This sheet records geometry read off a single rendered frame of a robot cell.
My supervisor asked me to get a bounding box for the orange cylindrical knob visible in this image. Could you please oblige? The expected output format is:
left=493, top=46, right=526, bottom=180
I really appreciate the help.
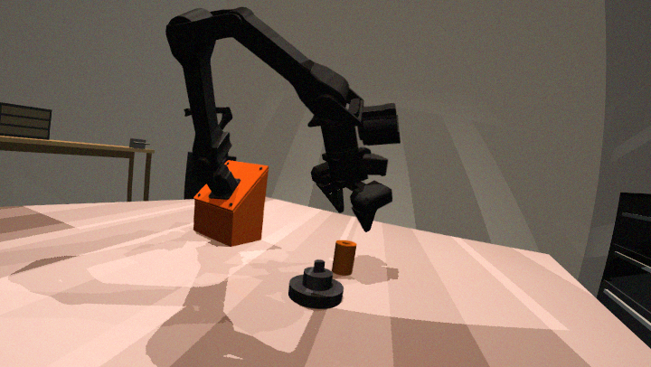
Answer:
left=332, top=240, right=356, bottom=276

